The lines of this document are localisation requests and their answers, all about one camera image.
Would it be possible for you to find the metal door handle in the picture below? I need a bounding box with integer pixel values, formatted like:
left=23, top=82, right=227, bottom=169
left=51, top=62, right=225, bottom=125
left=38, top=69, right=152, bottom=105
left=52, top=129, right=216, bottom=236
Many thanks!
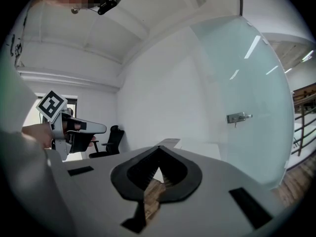
left=226, top=112, right=253, bottom=129

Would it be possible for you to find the white shirt with black print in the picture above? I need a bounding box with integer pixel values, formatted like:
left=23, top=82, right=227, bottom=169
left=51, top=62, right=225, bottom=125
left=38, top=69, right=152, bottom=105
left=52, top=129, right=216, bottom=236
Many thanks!
left=0, top=0, right=77, bottom=237

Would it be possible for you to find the black head-worn camera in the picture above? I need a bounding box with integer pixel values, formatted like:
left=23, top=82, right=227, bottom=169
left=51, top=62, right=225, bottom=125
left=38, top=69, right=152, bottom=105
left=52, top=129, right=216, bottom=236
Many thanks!
left=97, top=0, right=122, bottom=16

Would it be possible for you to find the white wall pipe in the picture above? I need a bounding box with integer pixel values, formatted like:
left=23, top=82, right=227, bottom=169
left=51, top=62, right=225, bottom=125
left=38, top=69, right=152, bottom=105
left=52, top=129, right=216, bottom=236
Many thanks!
left=17, top=67, right=119, bottom=93

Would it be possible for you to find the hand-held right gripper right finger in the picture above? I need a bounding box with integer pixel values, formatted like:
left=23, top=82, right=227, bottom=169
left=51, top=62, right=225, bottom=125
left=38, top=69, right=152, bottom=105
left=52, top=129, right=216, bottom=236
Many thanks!
left=138, top=145, right=289, bottom=237

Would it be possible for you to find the black office chair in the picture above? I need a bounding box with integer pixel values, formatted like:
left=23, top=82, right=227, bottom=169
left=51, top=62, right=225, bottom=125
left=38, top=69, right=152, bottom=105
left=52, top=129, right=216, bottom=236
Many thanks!
left=88, top=124, right=125, bottom=159

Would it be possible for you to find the dark metal railing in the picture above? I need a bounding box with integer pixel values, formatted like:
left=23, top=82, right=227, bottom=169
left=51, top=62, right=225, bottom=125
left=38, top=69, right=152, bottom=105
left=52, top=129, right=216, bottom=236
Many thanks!
left=291, top=82, right=316, bottom=158

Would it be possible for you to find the person's left forearm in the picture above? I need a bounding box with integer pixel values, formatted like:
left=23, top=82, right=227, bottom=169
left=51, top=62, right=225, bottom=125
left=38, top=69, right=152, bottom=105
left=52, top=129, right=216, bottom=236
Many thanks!
left=21, top=122, right=53, bottom=150

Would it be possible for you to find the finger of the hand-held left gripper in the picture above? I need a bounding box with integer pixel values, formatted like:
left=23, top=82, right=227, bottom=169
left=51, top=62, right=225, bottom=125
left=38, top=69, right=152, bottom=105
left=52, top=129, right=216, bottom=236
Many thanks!
left=70, top=132, right=96, bottom=154
left=73, top=118, right=108, bottom=135

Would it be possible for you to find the dark-framed window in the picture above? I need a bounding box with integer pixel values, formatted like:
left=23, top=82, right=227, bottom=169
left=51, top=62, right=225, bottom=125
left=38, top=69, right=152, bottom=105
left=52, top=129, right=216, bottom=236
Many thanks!
left=23, top=92, right=78, bottom=127

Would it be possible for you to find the frosted glass door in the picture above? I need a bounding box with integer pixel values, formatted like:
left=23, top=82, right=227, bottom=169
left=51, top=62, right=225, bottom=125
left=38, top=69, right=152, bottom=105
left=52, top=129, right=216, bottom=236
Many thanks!
left=190, top=16, right=296, bottom=191

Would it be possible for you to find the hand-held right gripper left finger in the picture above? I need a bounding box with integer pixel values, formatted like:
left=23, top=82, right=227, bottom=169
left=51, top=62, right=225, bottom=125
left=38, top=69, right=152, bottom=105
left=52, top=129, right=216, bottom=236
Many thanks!
left=46, top=145, right=161, bottom=237

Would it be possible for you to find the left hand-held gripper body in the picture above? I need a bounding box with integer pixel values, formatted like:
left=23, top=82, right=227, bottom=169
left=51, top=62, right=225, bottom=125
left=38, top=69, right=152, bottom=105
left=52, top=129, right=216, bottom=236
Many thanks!
left=36, top=90, right=75, bottom=161

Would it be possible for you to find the person's left hand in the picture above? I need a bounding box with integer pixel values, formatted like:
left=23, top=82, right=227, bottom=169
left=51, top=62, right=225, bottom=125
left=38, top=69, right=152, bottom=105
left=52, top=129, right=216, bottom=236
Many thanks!
left=61, top=119, right=98, bottom=148

